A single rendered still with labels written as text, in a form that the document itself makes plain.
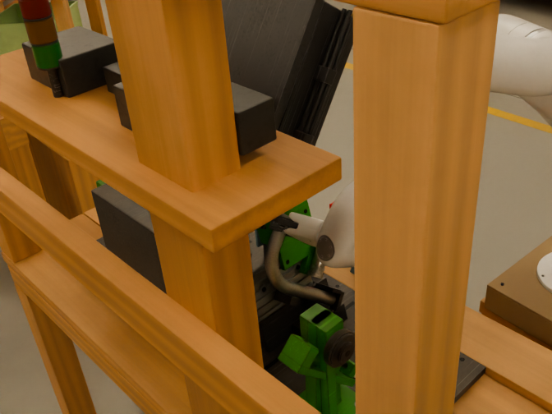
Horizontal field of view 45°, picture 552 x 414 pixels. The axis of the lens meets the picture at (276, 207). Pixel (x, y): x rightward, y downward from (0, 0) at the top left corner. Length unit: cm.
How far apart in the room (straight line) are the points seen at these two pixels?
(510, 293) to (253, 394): 89
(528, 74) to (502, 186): 274
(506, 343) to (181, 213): 95
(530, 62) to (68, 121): 79
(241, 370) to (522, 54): 68
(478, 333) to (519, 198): 225
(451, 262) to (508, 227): 288
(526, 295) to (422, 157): 115
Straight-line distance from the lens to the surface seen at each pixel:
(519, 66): 119
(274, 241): 144
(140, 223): 144
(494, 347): 161
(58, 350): 232
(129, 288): 121
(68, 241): 138
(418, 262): 66
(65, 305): 186
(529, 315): 170
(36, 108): 130
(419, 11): 55
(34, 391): 295
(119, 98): 112
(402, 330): 73
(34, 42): 128
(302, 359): 123
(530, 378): 156
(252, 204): 89
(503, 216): 366
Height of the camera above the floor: 202
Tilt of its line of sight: 33 degrees down
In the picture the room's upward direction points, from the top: 5 degrees counter-clockwise
